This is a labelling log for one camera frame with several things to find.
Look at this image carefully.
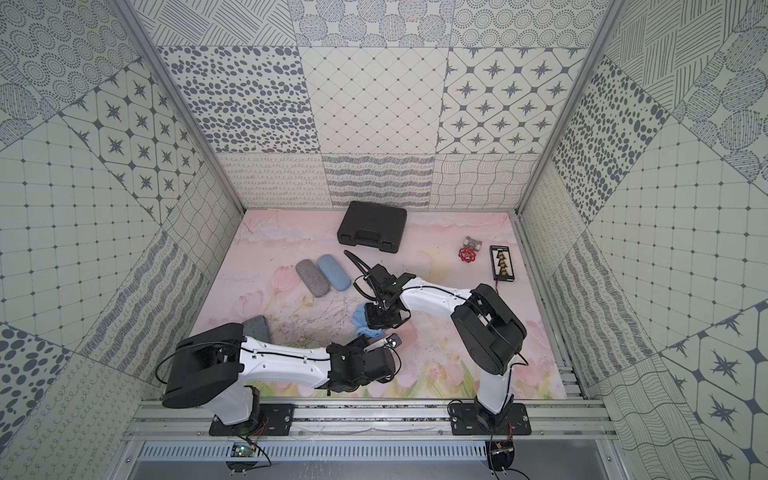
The blue microfiber cloth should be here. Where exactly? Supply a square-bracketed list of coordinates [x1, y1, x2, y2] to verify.
[351, 303, 384, 339]

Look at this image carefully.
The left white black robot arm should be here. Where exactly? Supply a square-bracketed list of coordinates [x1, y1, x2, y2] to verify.
[162, 323, 402, 426]

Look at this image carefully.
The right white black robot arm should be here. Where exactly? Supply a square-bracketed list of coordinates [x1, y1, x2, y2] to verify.
[362, 265, 527, 416]

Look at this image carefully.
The grey felt eyeglass case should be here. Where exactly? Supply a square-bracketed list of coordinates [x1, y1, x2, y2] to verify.
[295, 259, 331, 298]

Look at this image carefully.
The blue eyeglass case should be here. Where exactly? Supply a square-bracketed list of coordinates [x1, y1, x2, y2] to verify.
[316, 254, 352, 291]

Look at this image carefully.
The black plastic tool case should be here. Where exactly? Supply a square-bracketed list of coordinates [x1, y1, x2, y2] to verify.
[337, 201, 407, 253]

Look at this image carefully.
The dark grey eyeglass case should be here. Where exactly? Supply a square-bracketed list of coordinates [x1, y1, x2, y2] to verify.
[242, 315, 272, 343]

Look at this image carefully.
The red valve handwheel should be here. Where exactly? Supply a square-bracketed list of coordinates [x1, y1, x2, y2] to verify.
[458, 246, 476, 263]

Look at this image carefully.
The black box with brass parts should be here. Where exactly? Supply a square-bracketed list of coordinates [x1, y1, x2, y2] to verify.
[489, 245, 515, 282]

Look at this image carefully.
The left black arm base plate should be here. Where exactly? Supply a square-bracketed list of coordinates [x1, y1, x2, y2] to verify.
[209, 403, 295, 437]

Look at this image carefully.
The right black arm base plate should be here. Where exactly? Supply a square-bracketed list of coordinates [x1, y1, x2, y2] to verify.
[447, 401, 532, 438]

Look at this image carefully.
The aluminium mounting rail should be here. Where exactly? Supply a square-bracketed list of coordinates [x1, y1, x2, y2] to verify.
[124, 397, 618, 441]

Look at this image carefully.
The white slotted cable duct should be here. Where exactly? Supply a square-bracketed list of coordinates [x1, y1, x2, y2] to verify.
[138, 440, 486, 462]

